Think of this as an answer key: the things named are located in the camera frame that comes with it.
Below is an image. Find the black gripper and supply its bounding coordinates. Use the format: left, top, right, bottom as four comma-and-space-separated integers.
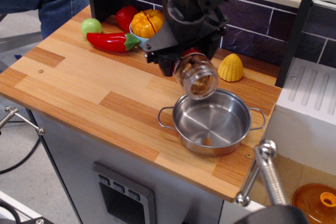
143, 0, 227, 77

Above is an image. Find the metal clamp left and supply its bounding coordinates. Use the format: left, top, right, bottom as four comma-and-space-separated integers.
0, 105, 46, 136

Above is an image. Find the red toy bell pepper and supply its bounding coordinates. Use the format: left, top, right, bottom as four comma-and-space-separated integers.
116, 6, 139, 33

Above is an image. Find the black shelf post right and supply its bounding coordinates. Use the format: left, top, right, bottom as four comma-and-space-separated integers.
275, 0, 313, 88

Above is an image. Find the clear plastic almond jar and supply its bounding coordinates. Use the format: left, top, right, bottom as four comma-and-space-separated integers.
173, 48, 219, 100

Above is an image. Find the light blue bowl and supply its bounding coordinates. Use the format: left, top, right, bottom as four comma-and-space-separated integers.
129, 25, 149, 48

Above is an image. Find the stainless steel pot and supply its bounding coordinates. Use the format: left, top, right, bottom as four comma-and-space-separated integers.
157, 89, 266, 157

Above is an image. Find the orange pot lid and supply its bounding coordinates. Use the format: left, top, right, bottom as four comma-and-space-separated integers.
292, 184, 335, 223

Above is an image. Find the white toy sink drainboard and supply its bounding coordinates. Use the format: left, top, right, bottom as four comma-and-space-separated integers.
277, 58, 335, 125

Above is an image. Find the black floor cable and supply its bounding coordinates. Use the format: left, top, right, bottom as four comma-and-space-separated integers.
0, 120, 40, 175

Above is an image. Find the grey toy oven panel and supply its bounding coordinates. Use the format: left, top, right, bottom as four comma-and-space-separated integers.
93, 163, 156, 223

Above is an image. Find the green toy apple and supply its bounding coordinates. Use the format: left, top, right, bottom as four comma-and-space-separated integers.
81, 18, 102, 40

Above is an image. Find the yellow toy corn piece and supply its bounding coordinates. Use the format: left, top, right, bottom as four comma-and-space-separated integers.
218, 54, 244, 82

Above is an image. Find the orange toy pumpkin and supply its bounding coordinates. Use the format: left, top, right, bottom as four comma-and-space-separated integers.
131, 9, 164, 39

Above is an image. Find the red toy chili pepper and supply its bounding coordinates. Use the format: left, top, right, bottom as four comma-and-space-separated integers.
87, 33, 139, 52

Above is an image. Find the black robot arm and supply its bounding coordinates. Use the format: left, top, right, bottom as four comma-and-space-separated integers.
143, 0, 228, 77

